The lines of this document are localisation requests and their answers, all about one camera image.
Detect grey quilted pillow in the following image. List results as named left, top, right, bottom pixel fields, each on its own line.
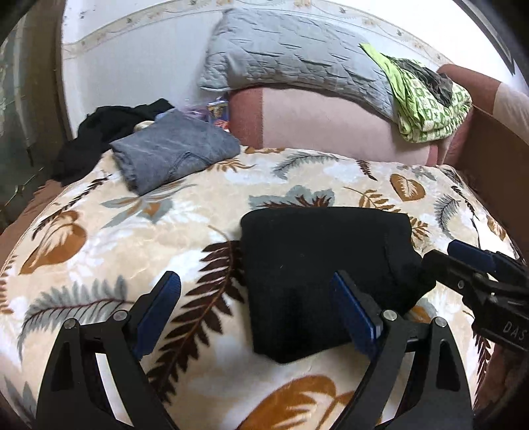
left=199, top=7, right=400, bottom=123

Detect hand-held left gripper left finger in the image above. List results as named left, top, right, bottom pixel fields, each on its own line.
left=35, top=271, right=183, bottom=430

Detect pink brown bolster cushion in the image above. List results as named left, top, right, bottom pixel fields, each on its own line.
left=228, top=63, right=529, bottom=169

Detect grey folded pants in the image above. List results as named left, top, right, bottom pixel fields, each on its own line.
left=109, top=109, right=242, bottom=196

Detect colourful printed packet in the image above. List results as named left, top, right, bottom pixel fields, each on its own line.
left=206, top=97, right=233, bottom=131

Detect leaf print blanket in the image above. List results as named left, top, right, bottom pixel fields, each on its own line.
left=0, top=147, right=526, bottom=430

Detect dark grey cloth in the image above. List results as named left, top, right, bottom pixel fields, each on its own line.
left=398, top=58, right=455, bottom=107

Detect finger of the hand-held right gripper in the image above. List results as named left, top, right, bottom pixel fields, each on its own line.
left=422, top=248, right=487, bottom=299
left=447, top=239, right=526, bottom=279

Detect brown bed sheet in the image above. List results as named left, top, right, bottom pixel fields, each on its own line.
left=0, top=177, right=63, bottom=249

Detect green patterned cloth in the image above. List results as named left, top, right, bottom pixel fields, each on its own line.
left=359, top=42, right=473, bottom=145

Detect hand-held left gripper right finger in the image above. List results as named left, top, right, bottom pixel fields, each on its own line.
left=332, top=271, right=474, bottom=430

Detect black crumpled cloth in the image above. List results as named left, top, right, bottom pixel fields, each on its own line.
left=52, top=98, right=175, bottom=188

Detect black pants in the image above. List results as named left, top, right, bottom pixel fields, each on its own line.
left=240, top=207, right=437, bottom=365

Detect brown cardboard box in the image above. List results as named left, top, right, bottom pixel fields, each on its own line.
left=443, top=103, right=529, bottom=265

